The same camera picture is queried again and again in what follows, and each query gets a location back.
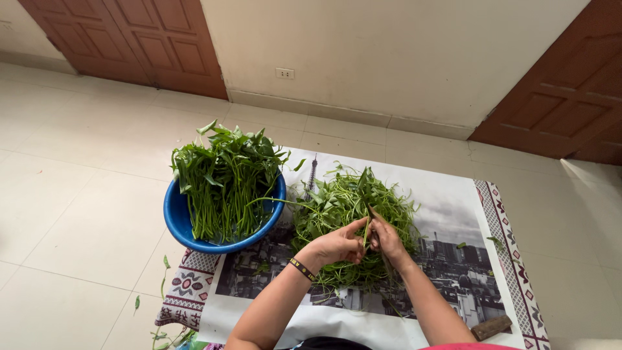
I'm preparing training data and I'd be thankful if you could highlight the patterned woven mat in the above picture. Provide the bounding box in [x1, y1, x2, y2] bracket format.
[155, 179, 552, 350]

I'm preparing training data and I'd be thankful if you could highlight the person's pink garment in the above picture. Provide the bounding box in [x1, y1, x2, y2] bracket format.
[419, 342, 524, 350]

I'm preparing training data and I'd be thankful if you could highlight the city photo paper poster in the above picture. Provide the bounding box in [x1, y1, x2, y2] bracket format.
[197, 146, 528, 350]

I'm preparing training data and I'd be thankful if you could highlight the person's black garment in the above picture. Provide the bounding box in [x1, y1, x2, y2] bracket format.
[291, 336, 376, 350]

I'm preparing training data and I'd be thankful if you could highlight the loose green spinach sprig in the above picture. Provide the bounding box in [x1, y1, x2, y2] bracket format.
[160, 254, 172, 300]
[486, 236, 521, 265]

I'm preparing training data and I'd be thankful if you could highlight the blue plastic basin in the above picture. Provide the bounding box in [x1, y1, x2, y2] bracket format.
[163, 171, 287, 255]

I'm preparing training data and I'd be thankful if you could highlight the black yellow-print wristband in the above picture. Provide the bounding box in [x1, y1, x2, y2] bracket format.
[289, 257, 317, 282]

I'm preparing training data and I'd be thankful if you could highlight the bunch of whole water spinach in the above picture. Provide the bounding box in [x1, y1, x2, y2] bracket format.
[170, 120, 307, 244]

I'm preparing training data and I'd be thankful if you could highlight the person's left hand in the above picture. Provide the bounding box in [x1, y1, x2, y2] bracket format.
[304, 217, 371, 269]

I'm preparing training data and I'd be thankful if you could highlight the brown wooden block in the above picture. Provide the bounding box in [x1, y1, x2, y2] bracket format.
[470, 314, 514, 342]

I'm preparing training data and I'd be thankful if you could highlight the brown-bladed knife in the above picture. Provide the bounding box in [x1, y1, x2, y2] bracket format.
[365, 203, 395, 281]

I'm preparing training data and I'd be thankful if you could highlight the person's right hand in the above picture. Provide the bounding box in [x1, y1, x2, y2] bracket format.
[369, 216, 412, 268]

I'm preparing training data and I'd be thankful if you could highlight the brown panelled wooden door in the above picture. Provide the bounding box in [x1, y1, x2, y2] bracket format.
[18, 0, 152, 88]
[468, 0, 622, 166]
[101, 0, 229, 101]

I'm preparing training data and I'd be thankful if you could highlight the heap of green spinach scraps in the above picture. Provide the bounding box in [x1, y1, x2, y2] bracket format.
[150, 325, 197, 350]

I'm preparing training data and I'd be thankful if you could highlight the pile of split spinach strands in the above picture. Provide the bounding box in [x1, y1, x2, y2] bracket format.
[248, 163, 422, 318]

